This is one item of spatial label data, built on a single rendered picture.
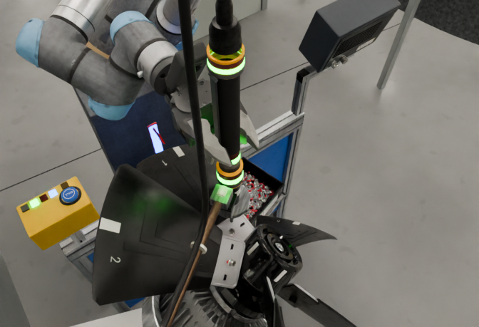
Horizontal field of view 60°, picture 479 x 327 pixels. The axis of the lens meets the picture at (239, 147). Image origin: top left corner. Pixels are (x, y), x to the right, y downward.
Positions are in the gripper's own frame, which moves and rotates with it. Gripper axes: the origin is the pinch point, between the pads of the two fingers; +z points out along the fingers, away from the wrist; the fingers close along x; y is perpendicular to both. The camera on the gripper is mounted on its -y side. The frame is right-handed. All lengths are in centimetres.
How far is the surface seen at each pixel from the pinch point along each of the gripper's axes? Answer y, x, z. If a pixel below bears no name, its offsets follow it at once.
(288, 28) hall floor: 153, -155, -153
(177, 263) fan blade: 20.5, 13.9, 1.7
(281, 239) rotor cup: 32.7, -6.9, 5.1
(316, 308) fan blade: 41.2, -6.1, 18.7
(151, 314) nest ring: 37.4, 21.8, 1.1
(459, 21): 89, -173, -49
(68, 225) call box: 50, 29, -34
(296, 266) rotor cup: 30.3, -5.2, 11.7
